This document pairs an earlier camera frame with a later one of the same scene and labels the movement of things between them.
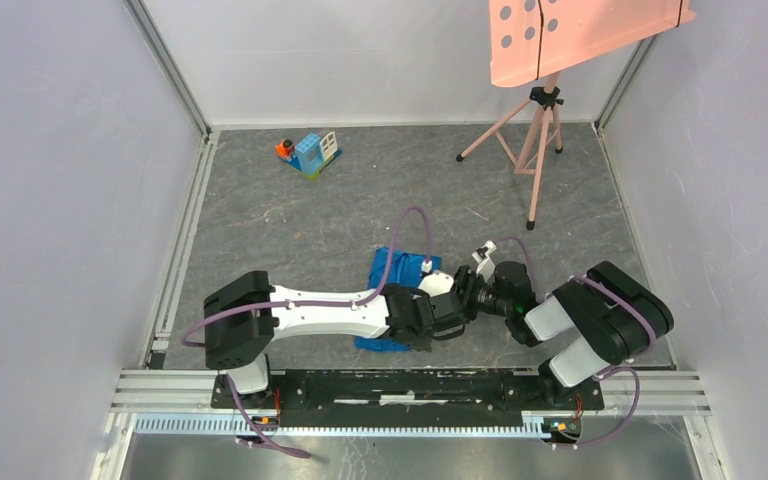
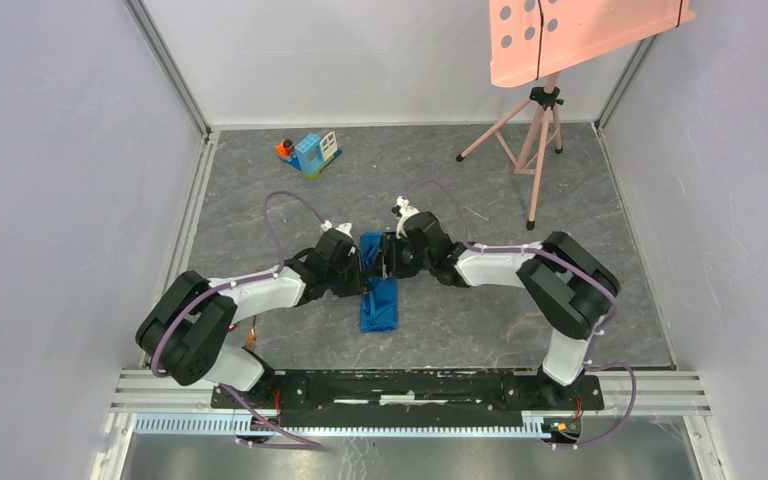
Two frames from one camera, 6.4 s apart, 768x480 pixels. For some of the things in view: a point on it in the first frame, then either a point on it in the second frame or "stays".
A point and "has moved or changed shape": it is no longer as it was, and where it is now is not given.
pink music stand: (535, 40) stays
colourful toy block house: (312, 154) stays
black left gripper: (424, 342) -> (358, 281)
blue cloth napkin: (378, 265) has moved or changed shape
